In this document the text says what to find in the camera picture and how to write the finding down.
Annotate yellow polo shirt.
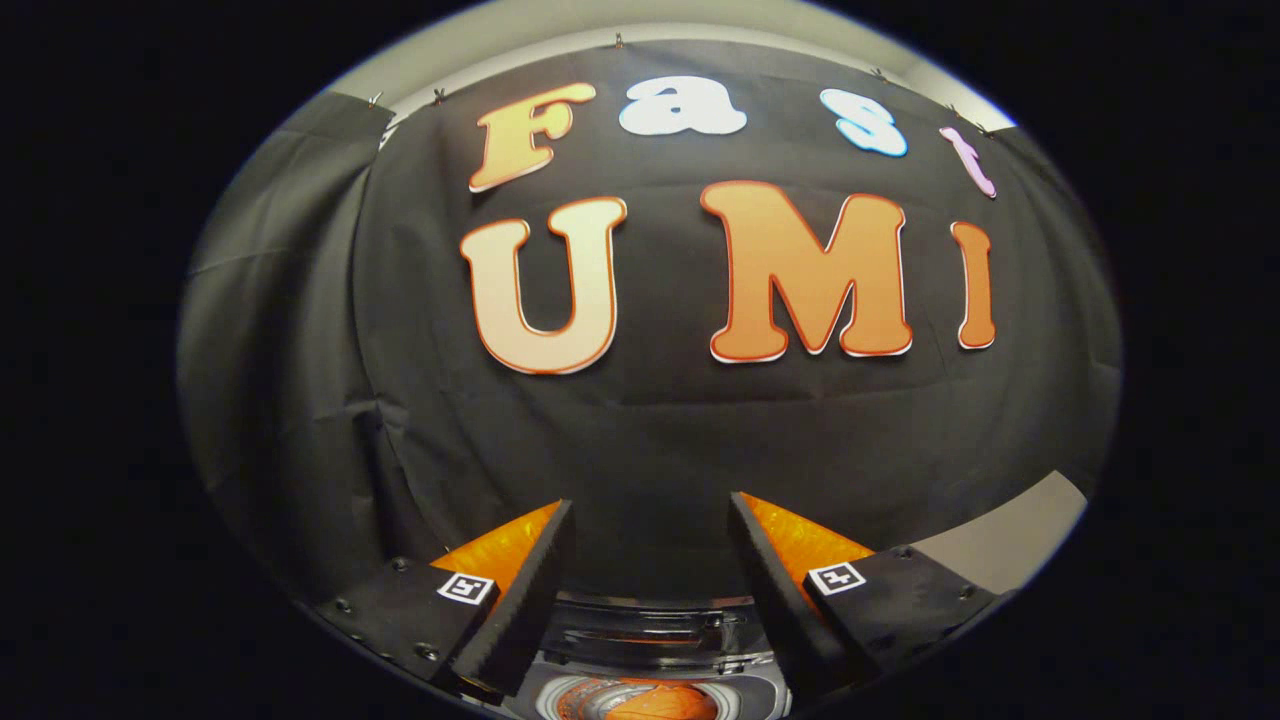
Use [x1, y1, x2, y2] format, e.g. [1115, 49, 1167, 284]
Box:
[560, 680, 719, 720]

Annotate row of black cloth clips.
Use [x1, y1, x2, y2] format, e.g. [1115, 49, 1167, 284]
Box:
[368, 33, 996, 136]

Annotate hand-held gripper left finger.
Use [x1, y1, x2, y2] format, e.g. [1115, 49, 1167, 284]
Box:
[312, 498, 579, 699]

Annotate black backdrop cloth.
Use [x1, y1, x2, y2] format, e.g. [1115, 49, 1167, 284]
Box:
[178, 35, 1123, 611]

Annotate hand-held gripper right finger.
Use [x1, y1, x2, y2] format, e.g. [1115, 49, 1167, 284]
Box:
[726, 490, 1003, 701]

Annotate washing machine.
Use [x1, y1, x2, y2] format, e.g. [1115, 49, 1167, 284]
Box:
[505, 590, 796, 720]

